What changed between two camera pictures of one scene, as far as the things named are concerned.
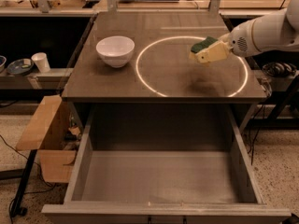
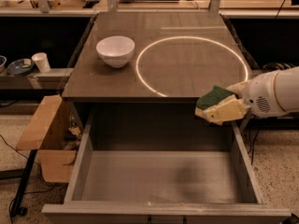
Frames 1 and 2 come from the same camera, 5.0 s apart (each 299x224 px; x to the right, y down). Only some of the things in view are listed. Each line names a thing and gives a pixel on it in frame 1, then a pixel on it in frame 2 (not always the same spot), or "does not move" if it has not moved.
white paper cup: [41, 62] does not move
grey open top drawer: [163, 163] does not move
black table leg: [17, 209] does not move
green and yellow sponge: [201, 45] -> [217, 93]
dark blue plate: [20, 66] does not move
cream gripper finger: [226, 37] -> [237, 88]
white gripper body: [241, 41] -> [259, 97]
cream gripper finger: [218, 50] -> [231, 108]
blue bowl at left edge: [3, 62] does not move
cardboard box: [54, 133] does not move
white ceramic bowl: [116, 50] does not move
